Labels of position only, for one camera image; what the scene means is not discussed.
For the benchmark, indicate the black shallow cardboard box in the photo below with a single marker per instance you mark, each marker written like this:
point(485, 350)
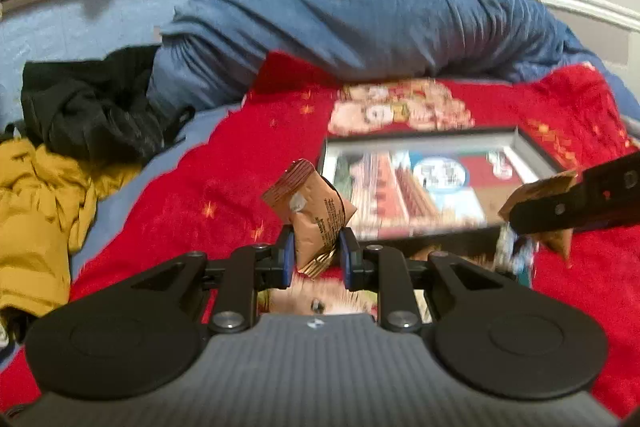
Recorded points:
point(531, 161)

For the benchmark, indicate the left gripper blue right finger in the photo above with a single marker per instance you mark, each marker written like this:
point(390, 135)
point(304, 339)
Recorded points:
point(350, 259)

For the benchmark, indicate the black clothing pile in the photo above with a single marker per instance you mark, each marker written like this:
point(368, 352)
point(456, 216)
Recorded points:
point(97, 110)

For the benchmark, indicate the blue duvet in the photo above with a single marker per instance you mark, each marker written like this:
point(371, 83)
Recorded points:
point(212, 49)

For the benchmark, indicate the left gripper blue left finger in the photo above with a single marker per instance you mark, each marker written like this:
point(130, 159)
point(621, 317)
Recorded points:
point(284, 257)

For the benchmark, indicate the mustard yellow jacket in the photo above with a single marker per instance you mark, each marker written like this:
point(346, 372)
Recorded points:
point(48, 205)

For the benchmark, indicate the white bed frame rail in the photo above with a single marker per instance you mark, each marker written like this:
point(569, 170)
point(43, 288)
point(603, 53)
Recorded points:
point(601, 10)

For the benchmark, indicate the blue white crochet scrunchie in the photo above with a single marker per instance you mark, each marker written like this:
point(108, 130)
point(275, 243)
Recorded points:
point(514, 254)

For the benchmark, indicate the brown snack packet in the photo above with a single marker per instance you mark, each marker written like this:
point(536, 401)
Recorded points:
point(315, 209)
point(534, 210)

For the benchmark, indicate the red embroidered bear blanket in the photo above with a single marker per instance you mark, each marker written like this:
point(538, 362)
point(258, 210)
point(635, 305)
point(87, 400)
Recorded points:
point(178, 323)

